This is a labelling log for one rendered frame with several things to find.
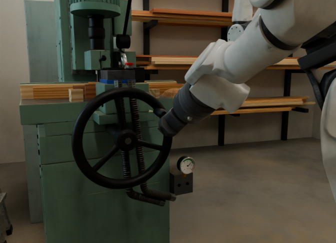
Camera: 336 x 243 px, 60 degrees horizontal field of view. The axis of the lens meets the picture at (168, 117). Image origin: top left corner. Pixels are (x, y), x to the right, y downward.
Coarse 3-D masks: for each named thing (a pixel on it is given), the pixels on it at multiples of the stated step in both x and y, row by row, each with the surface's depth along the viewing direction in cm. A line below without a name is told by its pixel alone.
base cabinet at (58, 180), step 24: (48, 168) 91; (72, 168) 94; (120, 168) 101; (168, 168) 109; (48, 192) 92; (72, 192) 95; (96, 192) 98; (120, 192) 102; (168, 192) 110; (48, 216) 93; (72, 216) 96; (96, 216) 99; (120, 216) 103; (144, 216) 107; (168, 216) 112; (48, 240) 94; (72, 240) 97; (96, 240) 101; (120, 240) 105; (144, 240) 109; (168, 240) 114
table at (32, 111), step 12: (168, 96) 110; (24, 108) 85; (36, 108) 87; (48, 108) 88; (60, 108) 90; (72, 108) 91; (168, 108) 105; (24, 120) 86; (36, 120) 87; (48, 120) 89; (60, 120) 90; (72, 120) 92; (96, 120) 88; (108, 120) 87; (144, 120) 92
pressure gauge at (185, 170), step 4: (184, 156) 105; (188, 156) 106; (180, 160) 104; (184, 160) 104; (188, 160) 105; (192, 160) 105; (176, 164) 106; (180, 164) 103; (184, 164) 104; (188, 164) 105; (192, 164) 106; (180, 168) 103; (184, 168) 104; (188, 168) 105; (192, 168) 106; (184, 172) 105; (188, 172) 105; (184, 176) 107
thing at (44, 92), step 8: (40, 88) 101; (48, 88) 102; (56, 88) 103; (64, 88) 104; (72, 88) 105; (160, 88) 119; (168, 88) 121; (40, 96) 101; (48, 96) 102; (56, 96) 103; (64, 96) 104
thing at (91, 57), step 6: (84, 54) 113; (90, 54) 102; (96, 54) 103; (102, 54) 104; (108, 54) 105; (84, 60) 114; (90, 60) 102; (96, 60) 103; (108, 60) 105; (84, 66) 114; (90, 66) 103; (96, 66) 103; (102, 66) 104; (108, 66) 105; (96, 72) 108
